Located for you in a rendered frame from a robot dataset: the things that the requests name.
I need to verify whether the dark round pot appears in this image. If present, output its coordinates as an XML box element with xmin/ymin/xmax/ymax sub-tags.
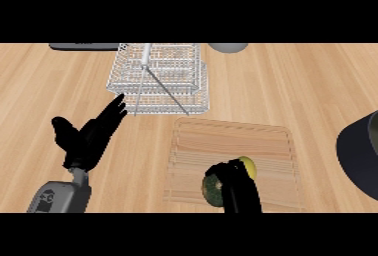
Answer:
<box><xmin>335</xmin><ymin>110</ymin><xmax>378</xmax><ymax>202</ymax></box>

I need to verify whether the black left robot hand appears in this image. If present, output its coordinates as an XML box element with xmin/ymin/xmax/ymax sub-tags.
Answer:
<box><xmin>50</xmin><ymin>93</ymin><xmax>128</xmax><ymax>173</ymax></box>

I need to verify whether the dark grey flat appliance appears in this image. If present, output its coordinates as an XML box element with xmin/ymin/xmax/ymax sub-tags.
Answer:
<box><xmin>47</xmin><ymin>43</ymin><xmax>121</xmax><ymax>52</ymax></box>

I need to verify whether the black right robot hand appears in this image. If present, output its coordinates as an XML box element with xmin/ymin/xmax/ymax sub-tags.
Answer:
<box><xmin>204</xmin><ymin>159</ymin><xmax>264</xmax><ymax>214</ymax></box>

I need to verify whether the green and yellow squash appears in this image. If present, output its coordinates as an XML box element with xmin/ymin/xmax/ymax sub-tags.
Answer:
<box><xmin>201</xmin><ymin>155</ymin><xmax>258</xmax><ymax>208</ymax></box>

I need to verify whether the grey round object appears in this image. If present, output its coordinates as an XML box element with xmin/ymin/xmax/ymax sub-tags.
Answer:
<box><xmin>207</xmin><ymin>43</ymin><xmax>249</xmax><ymax>54</ymax></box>

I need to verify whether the pale wooden cutting board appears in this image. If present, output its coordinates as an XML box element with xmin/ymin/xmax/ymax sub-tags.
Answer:
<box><xmin>161</xmin><ymin>116</ymin><xmax>307</xmax><ymax>213</ymax></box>

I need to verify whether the white wire tiered basket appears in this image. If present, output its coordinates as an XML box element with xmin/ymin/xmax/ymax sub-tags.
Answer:
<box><xmin>105</xmin><ymin>43</ymin><xmax>211</xmax><ymax>116</ymax></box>

